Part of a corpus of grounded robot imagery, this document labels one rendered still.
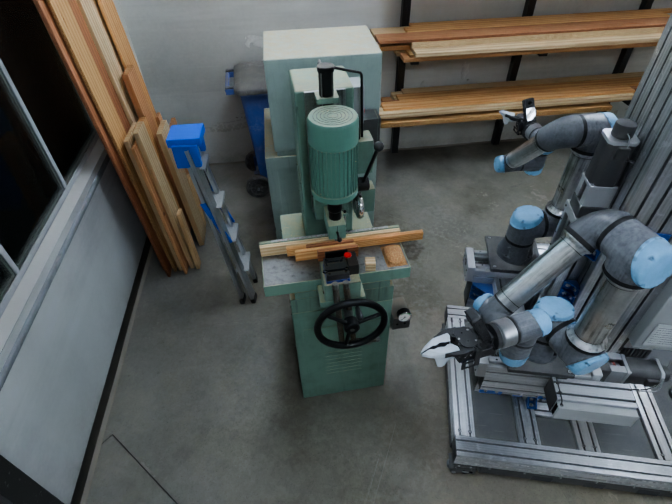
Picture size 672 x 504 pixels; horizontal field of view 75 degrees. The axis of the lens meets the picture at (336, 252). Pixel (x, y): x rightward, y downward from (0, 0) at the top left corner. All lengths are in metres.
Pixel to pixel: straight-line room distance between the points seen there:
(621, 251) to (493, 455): 1.21
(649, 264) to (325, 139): 0.95
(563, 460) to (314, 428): 1.14
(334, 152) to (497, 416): 1.45
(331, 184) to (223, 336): 1.49
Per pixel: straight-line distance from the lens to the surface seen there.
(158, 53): 3.94
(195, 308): 2.97
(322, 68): 1.58
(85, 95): 2.60
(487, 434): 2.24
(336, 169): 1.53
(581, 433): 2.38
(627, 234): 1.29
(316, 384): 2.37
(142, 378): 2.77
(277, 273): 1.79
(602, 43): 4.02
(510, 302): 1.37
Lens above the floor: 2.17
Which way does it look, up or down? 43 degrees down
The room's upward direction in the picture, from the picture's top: 1 degrees counter-clockwise
